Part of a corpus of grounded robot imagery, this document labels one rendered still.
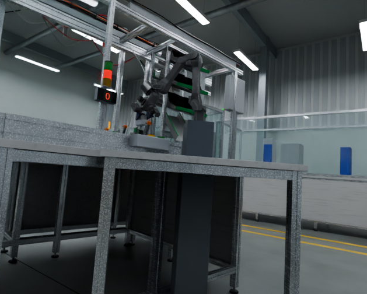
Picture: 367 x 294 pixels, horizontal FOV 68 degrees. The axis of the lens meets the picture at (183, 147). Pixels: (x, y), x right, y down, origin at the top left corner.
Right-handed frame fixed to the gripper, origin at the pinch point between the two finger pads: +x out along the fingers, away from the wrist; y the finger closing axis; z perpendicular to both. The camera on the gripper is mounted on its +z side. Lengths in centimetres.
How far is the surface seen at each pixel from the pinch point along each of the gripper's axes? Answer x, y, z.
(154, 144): -5.3, 8.2, -31.2
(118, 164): -6, 35, -47
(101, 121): 13.4, 19.0, 5.9
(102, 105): 6.9, 19.4, 12.1
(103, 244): 17, 38, -69
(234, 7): -82, -416, 441
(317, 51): -134, -824, 424
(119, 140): -0.6, 24.4, -25.9
